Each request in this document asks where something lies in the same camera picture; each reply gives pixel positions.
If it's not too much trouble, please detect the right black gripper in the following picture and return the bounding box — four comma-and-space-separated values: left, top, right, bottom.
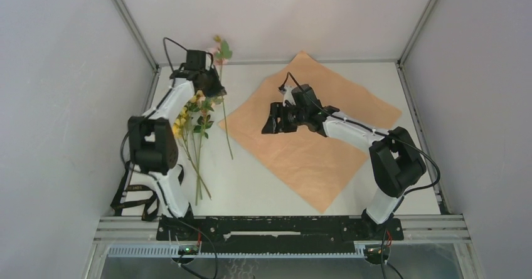
260, 102, 307, 134

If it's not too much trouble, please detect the pink rose stem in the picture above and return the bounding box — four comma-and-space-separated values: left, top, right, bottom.
211, 34, 234, 160

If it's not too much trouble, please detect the yellow flower stem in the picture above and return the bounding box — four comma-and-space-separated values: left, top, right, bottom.
172, 91, 203, 176

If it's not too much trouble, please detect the green orange wrapping paper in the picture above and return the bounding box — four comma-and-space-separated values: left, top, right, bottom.
221, 51, 405, 215

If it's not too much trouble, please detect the pink white flower stem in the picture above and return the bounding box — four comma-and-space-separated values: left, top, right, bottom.
188, 92, 219, 205

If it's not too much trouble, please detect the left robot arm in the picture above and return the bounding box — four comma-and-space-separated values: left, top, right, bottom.
127, 50, 226, 240

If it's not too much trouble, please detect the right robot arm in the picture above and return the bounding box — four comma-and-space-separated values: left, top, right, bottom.
262, 83, 432, 239

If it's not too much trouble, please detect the black printed ribbon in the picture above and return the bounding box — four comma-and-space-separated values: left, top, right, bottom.
110, 161, 189, 221

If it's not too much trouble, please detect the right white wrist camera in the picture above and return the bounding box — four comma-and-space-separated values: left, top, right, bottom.
281, 86, 295, 107

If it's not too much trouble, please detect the black mounting rail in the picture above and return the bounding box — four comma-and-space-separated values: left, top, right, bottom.
156, 216, 405, 253

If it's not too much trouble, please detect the white cable duct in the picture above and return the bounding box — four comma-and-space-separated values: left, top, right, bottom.
107, 244, 367, 258

